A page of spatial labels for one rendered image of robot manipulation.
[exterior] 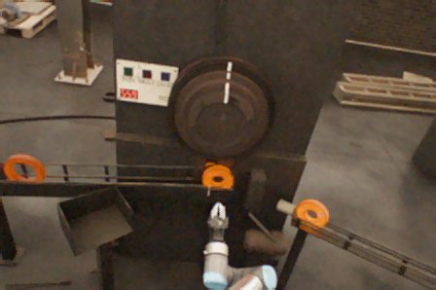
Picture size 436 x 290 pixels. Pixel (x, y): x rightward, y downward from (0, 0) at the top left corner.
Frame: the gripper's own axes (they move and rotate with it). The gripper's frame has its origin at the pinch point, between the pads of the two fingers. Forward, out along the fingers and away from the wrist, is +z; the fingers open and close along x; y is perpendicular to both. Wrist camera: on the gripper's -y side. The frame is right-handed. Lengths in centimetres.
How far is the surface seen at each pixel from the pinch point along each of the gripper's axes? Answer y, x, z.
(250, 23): 59, -3, 53
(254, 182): -1.8, -17.4, 16.7
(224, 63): 51, 6, 35
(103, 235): -11, 49, -15
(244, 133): 30.0, -6.1, 18.9
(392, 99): -153, -241, 277
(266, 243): -23.3, -27.9, -5.3
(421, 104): -157, -286, 280
